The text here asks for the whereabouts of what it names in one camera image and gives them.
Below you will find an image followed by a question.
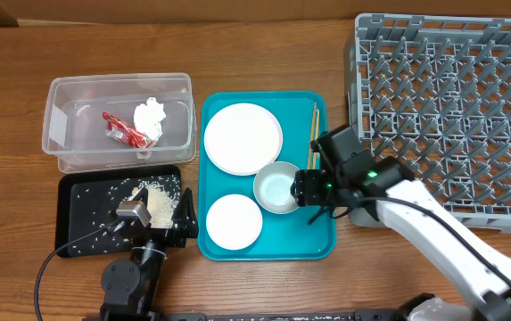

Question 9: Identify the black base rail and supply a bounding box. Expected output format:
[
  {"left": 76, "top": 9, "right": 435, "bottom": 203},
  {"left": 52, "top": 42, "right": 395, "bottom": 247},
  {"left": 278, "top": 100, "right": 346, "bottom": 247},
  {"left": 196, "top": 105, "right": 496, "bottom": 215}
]
[{"left": 83, "top": 308, "right": 416, "bottom": 321}]

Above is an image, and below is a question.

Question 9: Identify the spilled rice pile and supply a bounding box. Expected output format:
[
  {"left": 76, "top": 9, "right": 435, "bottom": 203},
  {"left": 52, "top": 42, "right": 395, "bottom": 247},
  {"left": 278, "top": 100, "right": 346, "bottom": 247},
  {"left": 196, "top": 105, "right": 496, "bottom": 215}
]
[{"left": 70, "top": 174, "right": 183, "bottom": 251}]

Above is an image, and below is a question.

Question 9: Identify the red snack wrapper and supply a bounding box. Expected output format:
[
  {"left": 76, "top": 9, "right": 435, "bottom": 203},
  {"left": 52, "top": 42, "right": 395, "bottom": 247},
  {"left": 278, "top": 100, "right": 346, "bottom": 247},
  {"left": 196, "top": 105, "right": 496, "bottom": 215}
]
[{"left": 103, "top": 112, "right": 153, "bottom": 148}]

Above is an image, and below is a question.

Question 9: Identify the left wooden chopstick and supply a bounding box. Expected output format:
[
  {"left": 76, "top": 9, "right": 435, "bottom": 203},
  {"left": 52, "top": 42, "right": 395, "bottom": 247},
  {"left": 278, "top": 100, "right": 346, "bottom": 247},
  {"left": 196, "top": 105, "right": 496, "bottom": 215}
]
[{"left": 307, "top": 103, "right": 317, "bottom": 169}]

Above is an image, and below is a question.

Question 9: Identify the right wooden chopstick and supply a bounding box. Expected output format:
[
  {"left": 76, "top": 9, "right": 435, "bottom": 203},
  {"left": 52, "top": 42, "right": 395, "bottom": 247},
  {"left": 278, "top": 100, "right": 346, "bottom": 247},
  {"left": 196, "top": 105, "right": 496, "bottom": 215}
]
[{"left": 311, "top": 105, "right": 320, "bottom": 169}]

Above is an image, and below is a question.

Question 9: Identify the white tissue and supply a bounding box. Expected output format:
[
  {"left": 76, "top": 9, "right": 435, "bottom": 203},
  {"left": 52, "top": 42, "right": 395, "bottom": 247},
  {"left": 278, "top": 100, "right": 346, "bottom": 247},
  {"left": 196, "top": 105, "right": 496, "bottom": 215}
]
[{"left": 133, "top": 97, "right": 167, "bottom": 141}]

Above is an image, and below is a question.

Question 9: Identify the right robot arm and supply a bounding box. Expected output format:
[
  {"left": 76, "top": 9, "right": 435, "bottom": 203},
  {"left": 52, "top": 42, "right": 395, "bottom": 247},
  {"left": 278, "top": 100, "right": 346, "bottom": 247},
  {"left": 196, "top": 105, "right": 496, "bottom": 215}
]
[{"left": 291, "top": 125, "right": 511, "bottom": 320}]

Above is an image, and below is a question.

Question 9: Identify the small pink bowl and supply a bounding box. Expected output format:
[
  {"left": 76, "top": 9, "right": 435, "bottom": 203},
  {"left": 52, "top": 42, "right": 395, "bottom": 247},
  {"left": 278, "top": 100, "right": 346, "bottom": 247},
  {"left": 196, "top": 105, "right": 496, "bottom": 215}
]
[{"left": 206, "top": 194, "right": 263, "bottom": 251}]

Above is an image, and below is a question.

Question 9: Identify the teal serving tray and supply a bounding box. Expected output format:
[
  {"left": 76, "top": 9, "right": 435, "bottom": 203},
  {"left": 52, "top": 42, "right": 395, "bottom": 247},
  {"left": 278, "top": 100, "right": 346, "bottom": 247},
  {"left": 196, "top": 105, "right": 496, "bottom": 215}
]
[{"left": 197, "top": 90, "right": 336, "bottom": 261}]

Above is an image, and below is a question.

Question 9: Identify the large white plate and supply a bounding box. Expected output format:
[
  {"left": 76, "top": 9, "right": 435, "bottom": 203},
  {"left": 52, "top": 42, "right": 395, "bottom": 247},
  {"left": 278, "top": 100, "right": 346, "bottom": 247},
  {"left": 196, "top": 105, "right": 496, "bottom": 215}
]
[{"left": 203, "top": 103, "right": 284, "bottom": 176}]

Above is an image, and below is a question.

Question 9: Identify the black plastic tray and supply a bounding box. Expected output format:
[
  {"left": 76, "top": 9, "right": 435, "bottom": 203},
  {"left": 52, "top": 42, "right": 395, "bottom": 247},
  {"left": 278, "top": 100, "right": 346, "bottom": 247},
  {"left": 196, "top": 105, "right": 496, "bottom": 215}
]
[{"left": 54, "top": 165, "right": 182, "bottom": 258}]

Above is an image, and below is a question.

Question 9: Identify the grey bowl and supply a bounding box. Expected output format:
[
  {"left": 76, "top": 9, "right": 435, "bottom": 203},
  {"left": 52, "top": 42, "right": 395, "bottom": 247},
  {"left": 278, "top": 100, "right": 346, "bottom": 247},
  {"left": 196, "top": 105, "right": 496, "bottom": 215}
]
[{"left": 253, "top": 161, "right": 299, "bottom": 215}]

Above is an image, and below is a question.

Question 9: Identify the grey dishwasher rack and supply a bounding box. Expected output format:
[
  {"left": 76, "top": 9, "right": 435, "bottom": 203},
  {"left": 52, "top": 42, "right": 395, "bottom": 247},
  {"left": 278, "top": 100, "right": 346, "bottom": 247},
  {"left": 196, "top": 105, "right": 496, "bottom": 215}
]
[{"left": 344, "top": 13, "right": 511, "bottom": 234}]

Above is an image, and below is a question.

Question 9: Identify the clear plastic bin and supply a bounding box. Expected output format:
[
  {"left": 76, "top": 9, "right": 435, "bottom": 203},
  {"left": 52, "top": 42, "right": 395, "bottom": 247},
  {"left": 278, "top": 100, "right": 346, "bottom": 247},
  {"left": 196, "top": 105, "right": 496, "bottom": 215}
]
[{"left": 42, "top": 73, "right": 197, "bottom": 173}]

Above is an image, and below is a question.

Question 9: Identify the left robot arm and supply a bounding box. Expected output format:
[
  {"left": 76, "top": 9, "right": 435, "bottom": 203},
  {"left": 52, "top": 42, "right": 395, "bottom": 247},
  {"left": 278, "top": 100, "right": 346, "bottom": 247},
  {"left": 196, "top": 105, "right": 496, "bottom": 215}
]
[{"left": 99, "top": 188, "right": 199, "bottom": 320}]

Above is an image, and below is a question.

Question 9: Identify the wooden chopstick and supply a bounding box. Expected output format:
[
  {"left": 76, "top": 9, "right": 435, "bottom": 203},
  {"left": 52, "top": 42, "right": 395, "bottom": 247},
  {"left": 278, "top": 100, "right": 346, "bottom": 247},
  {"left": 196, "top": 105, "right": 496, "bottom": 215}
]
[
  {"left": 311, "top": 105, "right": 320, "bottom": 169},
  {"left": 307, "top": 103, "right": 317, "bottom": 169}
]

